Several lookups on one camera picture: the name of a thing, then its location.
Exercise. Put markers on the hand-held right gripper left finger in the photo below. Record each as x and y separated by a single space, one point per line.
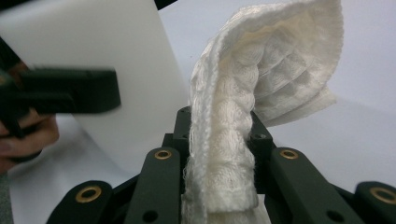
181 137

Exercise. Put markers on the white knitted cloth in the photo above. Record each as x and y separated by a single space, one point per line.
224 140

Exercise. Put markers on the white table mat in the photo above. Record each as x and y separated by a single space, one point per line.
358 62

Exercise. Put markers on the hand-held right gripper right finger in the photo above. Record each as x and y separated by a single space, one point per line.
261 137

